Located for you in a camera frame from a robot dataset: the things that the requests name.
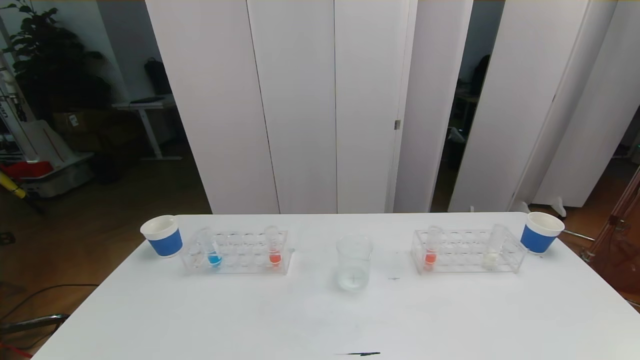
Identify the brown frame stand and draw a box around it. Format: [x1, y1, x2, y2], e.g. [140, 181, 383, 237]
[582, 167, 640, 306]

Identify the white partition foot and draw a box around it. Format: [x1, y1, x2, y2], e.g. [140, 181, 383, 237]
[510, 196, 568, 218]

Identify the black backpack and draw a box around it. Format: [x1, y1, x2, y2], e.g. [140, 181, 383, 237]
[144, 56, 172, 96]

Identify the test tube with pale pigment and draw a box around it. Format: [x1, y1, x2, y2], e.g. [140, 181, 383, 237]
[482, 223, 511, 271]

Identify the red floor tape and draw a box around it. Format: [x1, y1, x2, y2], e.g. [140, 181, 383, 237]
[0, 342, 33, 358]

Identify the white standing desk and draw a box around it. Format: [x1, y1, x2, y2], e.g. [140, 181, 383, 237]
[111, 95, 183, 161]

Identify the brown cardboard box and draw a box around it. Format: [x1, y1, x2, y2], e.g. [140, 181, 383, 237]
[52, 110, 101, 151]

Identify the metal chair leg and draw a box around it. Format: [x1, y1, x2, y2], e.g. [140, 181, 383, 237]
[0, 313, 71, 336]

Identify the yellow black tool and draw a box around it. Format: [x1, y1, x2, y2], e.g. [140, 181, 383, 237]
[0, 171, 46, 213]

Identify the test tube with red pigment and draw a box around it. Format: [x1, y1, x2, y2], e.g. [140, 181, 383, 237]
[424, 225, 445, 272]
[263, 225, 282, 267]

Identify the clear glass beaker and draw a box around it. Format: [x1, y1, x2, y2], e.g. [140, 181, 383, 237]
[336, 235, 374, 292]

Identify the clear acrylic test tube rack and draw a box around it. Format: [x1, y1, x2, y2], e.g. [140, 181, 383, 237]
[180, 229, 296, 276]
[411, 229, 529, 275]

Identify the blue white paper cup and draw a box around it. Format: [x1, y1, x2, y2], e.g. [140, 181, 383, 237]
[520, 211, 566, 255]
[140, 215, 184, 258]

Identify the dark green potted plant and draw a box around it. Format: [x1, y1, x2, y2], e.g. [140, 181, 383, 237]
[0, 0, 113, 121]

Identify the white grey machine base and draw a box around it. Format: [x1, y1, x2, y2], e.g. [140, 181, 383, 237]
[0, 50, 96, 198]

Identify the black floor cable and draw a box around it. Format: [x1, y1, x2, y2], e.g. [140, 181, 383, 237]
[0, 283, 101, 321]

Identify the test tube with blue pigment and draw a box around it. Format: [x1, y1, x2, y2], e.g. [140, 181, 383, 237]
[197, 227, 223, 268]

